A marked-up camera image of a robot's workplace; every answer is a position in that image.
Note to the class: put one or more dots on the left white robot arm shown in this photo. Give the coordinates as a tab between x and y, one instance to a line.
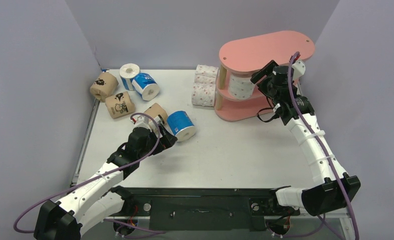
93	200

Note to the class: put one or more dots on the upper floral paper roll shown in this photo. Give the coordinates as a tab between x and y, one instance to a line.
205	74

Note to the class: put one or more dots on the brown roll black print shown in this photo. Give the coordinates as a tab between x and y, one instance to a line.
104	86

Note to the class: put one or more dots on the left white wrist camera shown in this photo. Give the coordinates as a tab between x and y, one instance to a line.
142	123

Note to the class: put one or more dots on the floral roll on shelf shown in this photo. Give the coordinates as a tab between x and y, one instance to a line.
240	87

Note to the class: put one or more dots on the blue paper roll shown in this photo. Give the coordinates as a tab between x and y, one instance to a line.
181	125

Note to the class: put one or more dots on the lower floral paper roll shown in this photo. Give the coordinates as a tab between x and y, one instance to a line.
203	94

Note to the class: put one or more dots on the lying blue white roll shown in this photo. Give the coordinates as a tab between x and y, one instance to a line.
145	86

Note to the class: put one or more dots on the pink three-tier shelf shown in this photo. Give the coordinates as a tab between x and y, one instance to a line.
241	58

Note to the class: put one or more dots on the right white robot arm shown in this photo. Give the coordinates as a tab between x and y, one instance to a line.
333	187

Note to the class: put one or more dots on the upright blue white roll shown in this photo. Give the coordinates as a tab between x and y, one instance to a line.
127	73

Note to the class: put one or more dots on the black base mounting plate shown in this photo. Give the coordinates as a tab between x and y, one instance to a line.
203	209

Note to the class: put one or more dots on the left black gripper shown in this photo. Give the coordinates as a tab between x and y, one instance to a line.
166	141

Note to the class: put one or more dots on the floral paper roll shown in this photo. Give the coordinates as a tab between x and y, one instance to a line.
203	94
205	74

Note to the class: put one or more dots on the brown roll with barcode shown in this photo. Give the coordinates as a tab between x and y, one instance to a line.
157	113

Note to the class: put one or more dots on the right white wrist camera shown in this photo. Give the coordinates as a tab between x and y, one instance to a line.
298	69

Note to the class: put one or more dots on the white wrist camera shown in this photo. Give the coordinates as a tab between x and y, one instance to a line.
298	69
142	123

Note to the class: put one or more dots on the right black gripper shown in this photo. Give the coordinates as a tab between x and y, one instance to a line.
263	74

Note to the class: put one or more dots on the brown roll cartoon print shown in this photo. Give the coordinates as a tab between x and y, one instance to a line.
120	105

